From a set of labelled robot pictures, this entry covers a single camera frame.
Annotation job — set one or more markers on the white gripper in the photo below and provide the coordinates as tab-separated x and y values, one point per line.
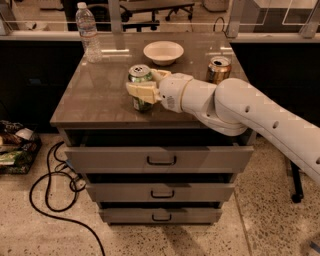
172	91

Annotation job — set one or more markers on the green soda can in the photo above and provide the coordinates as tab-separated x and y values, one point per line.
140	73

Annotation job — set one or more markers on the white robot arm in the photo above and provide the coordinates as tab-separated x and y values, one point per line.
233	106

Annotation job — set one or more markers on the white paper bowl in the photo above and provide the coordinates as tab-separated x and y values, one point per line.
163	53

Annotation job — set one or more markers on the gold soda can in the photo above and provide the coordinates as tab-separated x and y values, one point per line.
219	68

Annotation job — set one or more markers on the top grey drawer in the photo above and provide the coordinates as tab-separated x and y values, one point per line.
154	160

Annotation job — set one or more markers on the grey drawer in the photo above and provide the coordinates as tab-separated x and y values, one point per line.
160	215
154	160
160	192

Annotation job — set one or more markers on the grey drawer cabinet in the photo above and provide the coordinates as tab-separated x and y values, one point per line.
96	111

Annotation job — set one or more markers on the clear plastic water bottle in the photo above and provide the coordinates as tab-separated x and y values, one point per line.
88	33

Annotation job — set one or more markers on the middle grey drawer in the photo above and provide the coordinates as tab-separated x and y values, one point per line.
160	192

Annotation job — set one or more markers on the bottom grey drawer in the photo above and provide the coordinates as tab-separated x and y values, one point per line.
160	215

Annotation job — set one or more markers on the box of snack packets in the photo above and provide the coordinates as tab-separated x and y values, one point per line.
19	146

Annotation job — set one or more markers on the black chair leg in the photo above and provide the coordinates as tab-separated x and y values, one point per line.
298	194

